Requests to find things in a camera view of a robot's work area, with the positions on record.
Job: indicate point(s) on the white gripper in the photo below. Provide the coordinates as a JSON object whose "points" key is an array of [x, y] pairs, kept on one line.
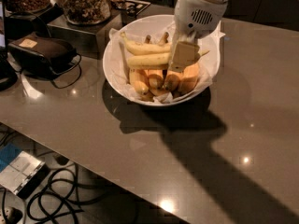
{"points": [[196, 17]]}

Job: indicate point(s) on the silver box on floor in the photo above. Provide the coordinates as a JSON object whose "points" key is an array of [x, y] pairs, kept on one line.
{"points": [[20, 172]]}

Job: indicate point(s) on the black monitor base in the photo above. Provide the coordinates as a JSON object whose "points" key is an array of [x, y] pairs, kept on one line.
{"points": [[8, 75]]}

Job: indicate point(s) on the long yellow banana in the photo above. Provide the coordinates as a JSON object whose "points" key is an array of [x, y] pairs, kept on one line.
{"points": [[159, 61], [137, 48]]}

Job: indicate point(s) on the bunch of small bananas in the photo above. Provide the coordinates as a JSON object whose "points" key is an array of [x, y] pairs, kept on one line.
{"points": [[153, 83]]}

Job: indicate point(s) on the glass jar of granola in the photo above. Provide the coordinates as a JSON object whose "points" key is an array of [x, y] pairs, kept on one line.
{"points": [[86, 12]]}

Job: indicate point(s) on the black headset case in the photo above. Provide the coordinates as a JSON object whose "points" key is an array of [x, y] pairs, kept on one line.
{"points": [[43, 57]]}

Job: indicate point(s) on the white bowl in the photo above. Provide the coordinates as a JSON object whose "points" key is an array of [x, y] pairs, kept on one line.
{"points": [[211, 62]]}

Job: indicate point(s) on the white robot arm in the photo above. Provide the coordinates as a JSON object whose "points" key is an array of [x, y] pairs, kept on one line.
{"points": [[194, 19]]}

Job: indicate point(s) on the dark metal stand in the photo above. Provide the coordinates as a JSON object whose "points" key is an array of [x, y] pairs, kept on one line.
{"points": [[90, 41]]}

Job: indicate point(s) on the white paper liner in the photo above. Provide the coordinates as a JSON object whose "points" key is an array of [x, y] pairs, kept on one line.
{"points": [[118, 75]]}

